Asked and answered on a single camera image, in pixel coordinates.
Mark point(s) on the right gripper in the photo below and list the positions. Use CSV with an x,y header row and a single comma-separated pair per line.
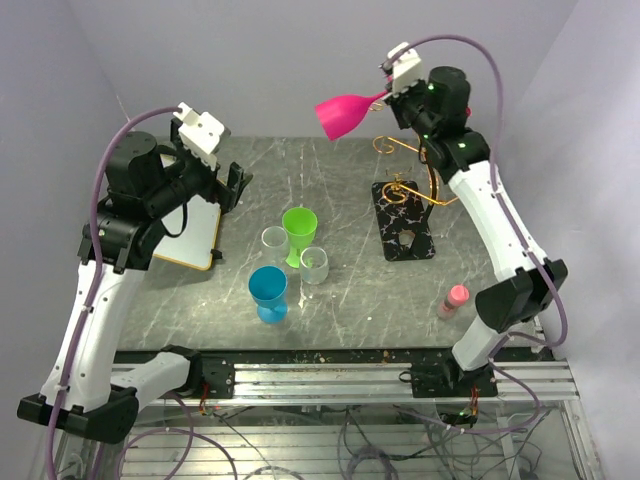
x,y
395,100

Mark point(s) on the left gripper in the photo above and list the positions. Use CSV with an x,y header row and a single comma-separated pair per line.
x,y
215,190

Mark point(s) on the magenta wine glass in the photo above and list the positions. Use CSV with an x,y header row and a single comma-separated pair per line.
x,y
340,115

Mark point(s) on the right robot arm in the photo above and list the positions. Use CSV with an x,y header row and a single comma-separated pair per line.
x,y
435,107

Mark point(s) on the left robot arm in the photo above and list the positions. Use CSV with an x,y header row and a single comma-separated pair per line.
x,y
140,183

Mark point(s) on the green wine glass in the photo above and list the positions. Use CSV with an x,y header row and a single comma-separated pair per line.
x,y
300,224

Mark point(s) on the gold wine glass rack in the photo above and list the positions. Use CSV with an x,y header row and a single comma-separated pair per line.
x,y
387,145

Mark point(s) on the black marbled rack base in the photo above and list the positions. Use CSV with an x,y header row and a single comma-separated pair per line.
x,y
403,225

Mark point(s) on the blue wine glass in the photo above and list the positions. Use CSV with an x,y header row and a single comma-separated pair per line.
x,y
268,288

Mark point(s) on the clear glass rear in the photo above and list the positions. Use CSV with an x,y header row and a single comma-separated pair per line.
x,y
275,245

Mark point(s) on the clear glass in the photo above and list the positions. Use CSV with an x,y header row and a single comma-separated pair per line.
x,y
314,265
275,245

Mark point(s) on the clear glass front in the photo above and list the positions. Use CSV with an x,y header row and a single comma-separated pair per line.
x,y
314,265

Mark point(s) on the pink small bottle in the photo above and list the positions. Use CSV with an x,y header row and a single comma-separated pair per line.
x,y
457,297

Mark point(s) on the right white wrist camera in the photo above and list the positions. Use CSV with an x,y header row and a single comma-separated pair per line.
x,y
405,67

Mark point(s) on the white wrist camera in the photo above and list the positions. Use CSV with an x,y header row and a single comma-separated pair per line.
x,y
200,133
405,67

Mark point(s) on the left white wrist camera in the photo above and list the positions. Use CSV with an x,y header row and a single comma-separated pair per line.
x,y
200,133

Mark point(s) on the white board gold frame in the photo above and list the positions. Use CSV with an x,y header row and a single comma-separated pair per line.
x,y
193,249

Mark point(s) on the aluminium mounting rail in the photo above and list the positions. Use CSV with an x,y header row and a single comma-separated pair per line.
x,y
298,384

